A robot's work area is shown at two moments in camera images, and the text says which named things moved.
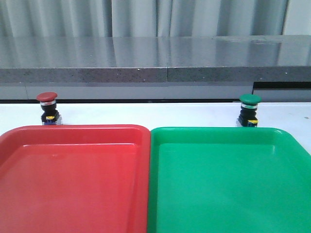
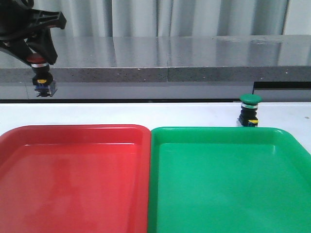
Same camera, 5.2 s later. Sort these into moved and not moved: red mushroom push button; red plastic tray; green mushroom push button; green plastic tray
Moved: red mushroom push button
Not moved: red plastic tray; green plastic tray; green mushroom push button
